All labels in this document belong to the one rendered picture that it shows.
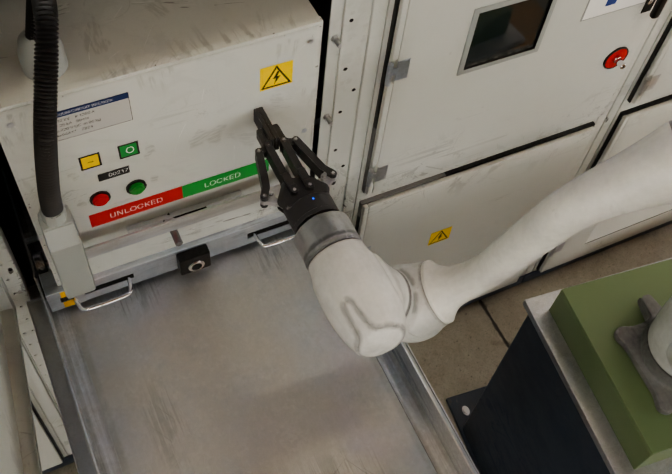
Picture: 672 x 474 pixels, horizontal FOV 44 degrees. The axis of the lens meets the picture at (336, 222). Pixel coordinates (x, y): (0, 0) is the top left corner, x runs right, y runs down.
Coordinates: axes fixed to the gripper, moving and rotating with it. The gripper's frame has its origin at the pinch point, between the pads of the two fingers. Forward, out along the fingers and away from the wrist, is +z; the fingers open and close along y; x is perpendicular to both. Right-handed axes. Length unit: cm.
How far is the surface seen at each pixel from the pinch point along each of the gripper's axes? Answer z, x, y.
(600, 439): -57, -48, 45
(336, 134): 7.1, -17.2, 17.4
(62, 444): 8, -110, -52
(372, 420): -39, -38, 4
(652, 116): 5, -47, 105
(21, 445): -19, -39, -52
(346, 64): 7.1, 1.1, 17.7
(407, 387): -36, -38, 13
